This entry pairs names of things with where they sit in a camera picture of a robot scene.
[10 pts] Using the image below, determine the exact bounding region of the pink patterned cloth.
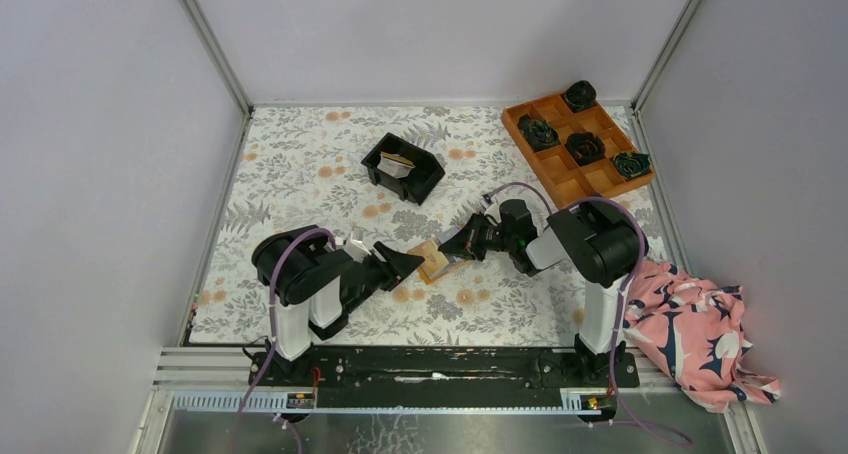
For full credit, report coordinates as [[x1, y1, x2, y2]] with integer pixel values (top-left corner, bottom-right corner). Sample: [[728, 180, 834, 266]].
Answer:
[[622, 260, 781, 413]]

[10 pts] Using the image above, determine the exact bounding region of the rolled dark tie centre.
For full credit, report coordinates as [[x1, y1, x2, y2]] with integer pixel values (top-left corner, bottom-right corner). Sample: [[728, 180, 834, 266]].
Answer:
[[565, 132, 606, 166]]

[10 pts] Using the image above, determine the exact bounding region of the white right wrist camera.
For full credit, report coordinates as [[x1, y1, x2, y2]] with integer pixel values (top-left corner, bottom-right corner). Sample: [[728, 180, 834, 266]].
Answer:
[[481, 194, 501, 223]]

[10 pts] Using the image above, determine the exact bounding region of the yellow leather card holder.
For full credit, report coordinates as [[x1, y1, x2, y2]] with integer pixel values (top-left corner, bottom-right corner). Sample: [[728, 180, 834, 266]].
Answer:
[[407, 226, 468, 285]]

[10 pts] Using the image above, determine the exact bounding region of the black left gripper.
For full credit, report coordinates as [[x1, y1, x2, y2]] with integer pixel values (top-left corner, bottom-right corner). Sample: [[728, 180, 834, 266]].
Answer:
[[343, 243, 422, 317]]

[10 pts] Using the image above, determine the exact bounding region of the rolled green tie right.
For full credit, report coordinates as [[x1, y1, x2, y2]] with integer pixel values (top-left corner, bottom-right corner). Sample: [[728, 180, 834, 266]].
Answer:
[[611, 152, 652, 181]]

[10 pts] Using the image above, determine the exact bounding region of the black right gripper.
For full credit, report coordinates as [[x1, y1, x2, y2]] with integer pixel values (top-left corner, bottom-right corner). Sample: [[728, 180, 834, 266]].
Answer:
[[438, 211, 516, 262]]

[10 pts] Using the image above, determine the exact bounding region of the floral patterned table mat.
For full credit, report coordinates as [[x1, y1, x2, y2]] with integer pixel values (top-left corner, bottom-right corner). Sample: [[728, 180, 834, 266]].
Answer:
[[197, 105, 677, 348]]

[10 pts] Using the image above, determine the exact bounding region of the rolled dark tie top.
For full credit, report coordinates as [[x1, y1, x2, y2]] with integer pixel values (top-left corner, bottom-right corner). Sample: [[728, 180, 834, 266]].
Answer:
[[562, 80, 597, 113]]

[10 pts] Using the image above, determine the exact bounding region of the gold VIP credit card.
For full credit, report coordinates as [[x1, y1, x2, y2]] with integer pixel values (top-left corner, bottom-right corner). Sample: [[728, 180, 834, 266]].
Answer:
[[408, 239, 451, 284]]

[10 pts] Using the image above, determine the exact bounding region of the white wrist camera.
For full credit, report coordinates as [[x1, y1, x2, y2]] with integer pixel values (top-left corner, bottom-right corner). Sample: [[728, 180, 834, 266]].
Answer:
[[335, 226, 370, 263], [481, 194, 501, 223]]

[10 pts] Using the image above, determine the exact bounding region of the black plastic card box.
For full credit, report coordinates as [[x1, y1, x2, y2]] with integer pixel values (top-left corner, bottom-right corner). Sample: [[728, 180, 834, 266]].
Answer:
[[361, 133, 445, 205]]

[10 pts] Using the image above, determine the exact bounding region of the rolled green tie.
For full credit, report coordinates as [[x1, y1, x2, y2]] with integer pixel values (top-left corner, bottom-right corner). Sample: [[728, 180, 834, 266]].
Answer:
[[517, 115, 560, 152], [611, 152, 652, 181]]

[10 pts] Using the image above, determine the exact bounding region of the rolled dark tie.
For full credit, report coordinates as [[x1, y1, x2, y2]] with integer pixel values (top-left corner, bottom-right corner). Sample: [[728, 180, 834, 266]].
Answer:
[[562, 80, 597, 113], [565, 132, 606, 166]]

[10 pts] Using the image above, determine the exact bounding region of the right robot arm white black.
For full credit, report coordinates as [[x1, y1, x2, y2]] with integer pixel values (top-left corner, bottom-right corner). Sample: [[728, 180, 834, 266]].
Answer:
[[438, 196, 648, 386]]

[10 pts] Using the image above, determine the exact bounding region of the stack of credit cards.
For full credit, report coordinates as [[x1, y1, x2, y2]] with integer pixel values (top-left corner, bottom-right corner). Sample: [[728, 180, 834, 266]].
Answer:
[[377, 152, 415, 179]]

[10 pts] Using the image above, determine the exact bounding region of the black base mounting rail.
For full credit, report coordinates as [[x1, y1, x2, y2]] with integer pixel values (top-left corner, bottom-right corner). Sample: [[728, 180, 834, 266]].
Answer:
[[248, 345, 640, 410]]

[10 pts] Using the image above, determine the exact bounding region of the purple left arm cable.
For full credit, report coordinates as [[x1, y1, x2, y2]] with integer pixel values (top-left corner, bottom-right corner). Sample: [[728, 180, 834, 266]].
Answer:
[[228, 226, 339, 454]]

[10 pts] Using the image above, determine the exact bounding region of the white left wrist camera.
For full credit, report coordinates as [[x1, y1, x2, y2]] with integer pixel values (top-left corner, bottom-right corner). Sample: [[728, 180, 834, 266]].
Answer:
[[335, 226, 370, 263]]

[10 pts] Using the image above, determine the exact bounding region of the orange wooden compartment tray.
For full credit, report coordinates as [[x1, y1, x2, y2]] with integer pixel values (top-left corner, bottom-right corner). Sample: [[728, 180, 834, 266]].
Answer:
[[502, 91, 655, 208]]

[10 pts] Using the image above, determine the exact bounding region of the rolled green tie left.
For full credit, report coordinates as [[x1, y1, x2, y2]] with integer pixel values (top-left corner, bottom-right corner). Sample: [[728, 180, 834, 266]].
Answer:
[[517, 115, 560, 152]]

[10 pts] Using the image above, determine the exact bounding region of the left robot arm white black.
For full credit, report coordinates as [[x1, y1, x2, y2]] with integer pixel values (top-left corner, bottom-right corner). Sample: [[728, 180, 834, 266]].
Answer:
[[251, 225, 424, 385]]

